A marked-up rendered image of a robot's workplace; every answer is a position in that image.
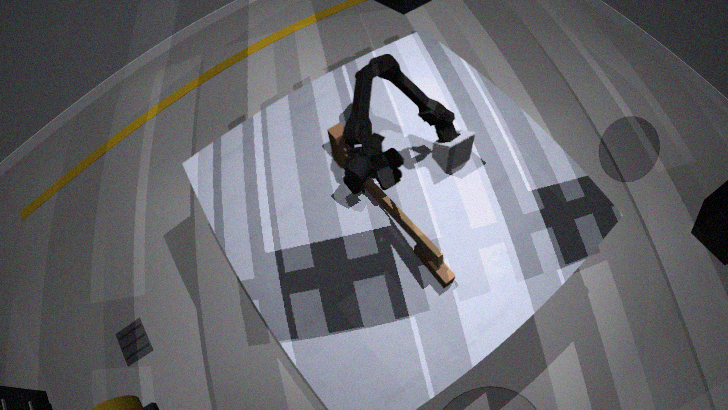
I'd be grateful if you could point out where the long brown wooden rail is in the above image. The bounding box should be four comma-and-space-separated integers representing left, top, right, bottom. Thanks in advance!
364, 179, 443, 266

